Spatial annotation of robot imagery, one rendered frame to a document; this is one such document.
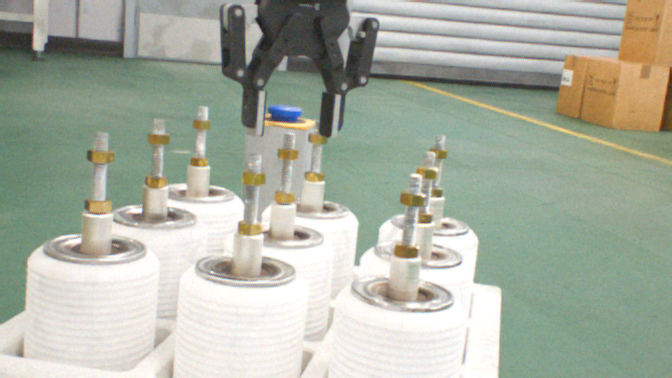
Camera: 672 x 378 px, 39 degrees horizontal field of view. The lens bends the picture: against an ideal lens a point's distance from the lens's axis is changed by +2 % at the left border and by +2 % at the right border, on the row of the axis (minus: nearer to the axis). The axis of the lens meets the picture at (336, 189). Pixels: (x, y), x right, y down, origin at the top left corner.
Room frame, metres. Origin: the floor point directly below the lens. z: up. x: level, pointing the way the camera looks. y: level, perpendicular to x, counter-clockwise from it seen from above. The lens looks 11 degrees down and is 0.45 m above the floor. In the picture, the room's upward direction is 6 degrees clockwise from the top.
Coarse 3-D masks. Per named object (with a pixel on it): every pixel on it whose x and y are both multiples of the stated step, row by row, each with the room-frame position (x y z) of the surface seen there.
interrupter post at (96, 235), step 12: (84, 216) 0.69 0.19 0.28; (96, 216) 0.69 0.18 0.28; (108, 216) 0.69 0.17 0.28; (84, 228) 0.69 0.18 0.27; (96, 228) 0.69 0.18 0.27; (108, 228) 0.69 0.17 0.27; (84, 240) 0.69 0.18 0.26; (96, 240) 0.69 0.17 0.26; (108, 240) 0.69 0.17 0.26; (84, 252) 0.69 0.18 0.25; (96, 252) 0.69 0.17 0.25; (108, 252) 0.69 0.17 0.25
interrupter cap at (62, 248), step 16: (48, 240) 0.70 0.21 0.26; (64, 240) 0.71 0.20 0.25; (80, 240) 0.71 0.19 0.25; (112, 240) 0.72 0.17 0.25; (128, 240) 0.72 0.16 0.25; (64, 256) 0.66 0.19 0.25; (80, 256) 0.67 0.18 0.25; (96, 256) 0.67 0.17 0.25; (112, 256) 0.68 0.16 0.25; (128, 256) 0.68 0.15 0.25; (144, 256) 0.69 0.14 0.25
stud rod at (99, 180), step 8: (96, 136) 0.69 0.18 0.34; (104, 136) 0.69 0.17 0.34; (96, 144) 0.69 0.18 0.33; (104, 144) 0.69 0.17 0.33; (96, 168) 0.69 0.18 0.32; (104, 168) 0.69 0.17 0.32; (96, 176) 0.69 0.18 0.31; (104, 176) 0.70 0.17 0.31; (96, 184) 0.69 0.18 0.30; (104, 184) 0.70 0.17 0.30; (96, 192) 0.69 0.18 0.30; (104, 192) 0.70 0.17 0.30; (96, 200) 0.69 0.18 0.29; (104, 200) 0.70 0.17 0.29
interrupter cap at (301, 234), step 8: (264, 224) 0.82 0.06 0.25; (296, 224) 0.83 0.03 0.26; (264, 232) 0.80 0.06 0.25; (296, 232) 0.81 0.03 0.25; (304, 232) 0.81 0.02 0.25; (312, 232) 0.81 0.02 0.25; (264, 240) 0.76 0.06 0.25; (272, 240) 0.77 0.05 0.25; (296, 240) 0.78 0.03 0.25; (304, 240) 0.78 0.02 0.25; (312, 240) 0.78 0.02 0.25; (320, 240) 0.78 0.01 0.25; (288, 248) 0.76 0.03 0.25; (296, 248) 0.76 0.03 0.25; (304, 248) 0.76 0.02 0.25
